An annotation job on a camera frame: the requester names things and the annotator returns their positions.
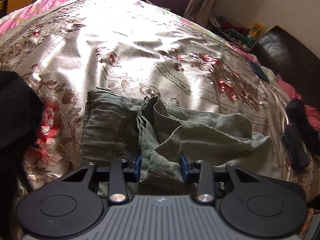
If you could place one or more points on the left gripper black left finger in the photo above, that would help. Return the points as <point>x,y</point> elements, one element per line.
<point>76,202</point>

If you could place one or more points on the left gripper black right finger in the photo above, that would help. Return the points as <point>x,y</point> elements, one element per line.
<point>255,205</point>

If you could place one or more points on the olive green pants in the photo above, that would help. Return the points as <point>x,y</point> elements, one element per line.
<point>116,127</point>

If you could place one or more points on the dark navy clothes pile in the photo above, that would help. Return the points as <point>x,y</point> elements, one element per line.
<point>299,136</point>

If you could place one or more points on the black folded garment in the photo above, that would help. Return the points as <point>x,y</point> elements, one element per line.
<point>21,113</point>

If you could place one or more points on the dark leather headboard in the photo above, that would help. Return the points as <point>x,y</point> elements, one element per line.
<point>297,65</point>

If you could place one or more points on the floral satin bedspread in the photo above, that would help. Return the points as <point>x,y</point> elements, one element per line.
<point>64,48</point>

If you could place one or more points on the cluttered side shelf items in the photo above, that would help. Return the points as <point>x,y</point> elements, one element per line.
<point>243,37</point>

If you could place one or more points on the beige curtain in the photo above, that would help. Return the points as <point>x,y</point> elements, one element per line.
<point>198,11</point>

